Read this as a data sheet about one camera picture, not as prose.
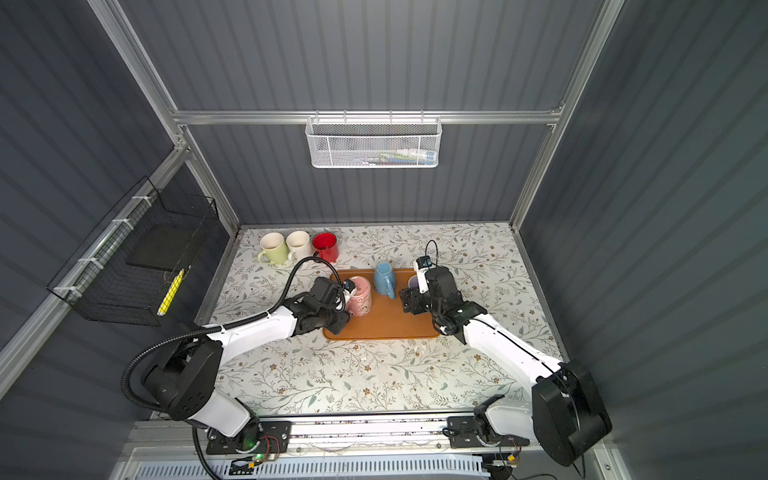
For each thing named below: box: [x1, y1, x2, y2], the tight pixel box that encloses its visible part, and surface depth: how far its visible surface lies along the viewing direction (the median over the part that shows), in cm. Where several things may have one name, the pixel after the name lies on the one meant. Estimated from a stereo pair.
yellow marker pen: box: [156, 268, 185, 317], surface depth 70 cm
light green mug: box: [258, 232, 288, 265], surface depth 106 cm
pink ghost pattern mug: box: [348, 276, 372, 318], surface depth 91 cm
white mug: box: [286, 230, 312, 261], surface depth 107 cm
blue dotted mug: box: [373, 261, 396, 300], surface depth 96 cm
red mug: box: [312, 232, 339, 264], surface depth 109 cm
